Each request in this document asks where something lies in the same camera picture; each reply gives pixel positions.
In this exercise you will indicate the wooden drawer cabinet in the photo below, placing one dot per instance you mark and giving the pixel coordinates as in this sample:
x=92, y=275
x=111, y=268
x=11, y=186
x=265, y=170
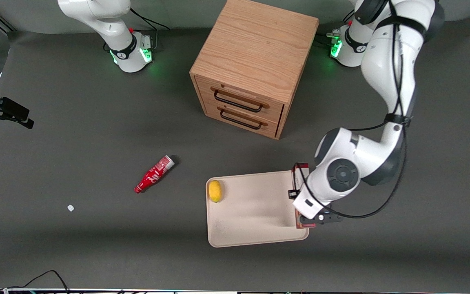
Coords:
x=255, y=45

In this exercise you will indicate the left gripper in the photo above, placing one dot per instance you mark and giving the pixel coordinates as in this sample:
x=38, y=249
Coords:
x=290, y=194

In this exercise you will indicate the cream plastic tray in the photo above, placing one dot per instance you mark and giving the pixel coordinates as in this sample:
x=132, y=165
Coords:
x=255, y=212

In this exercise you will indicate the yellow lemon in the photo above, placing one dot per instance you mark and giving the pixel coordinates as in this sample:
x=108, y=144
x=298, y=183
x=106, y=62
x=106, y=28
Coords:
x=215, y=191

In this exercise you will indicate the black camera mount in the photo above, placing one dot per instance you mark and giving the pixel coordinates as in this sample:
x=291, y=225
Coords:
x=10, y=109

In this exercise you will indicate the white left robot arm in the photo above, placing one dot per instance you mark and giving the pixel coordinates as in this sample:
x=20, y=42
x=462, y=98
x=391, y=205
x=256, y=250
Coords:
x=386, y=61

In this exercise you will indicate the red cola bottle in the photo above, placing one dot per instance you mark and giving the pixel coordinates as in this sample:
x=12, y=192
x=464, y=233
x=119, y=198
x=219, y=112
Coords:
x=153, y=174

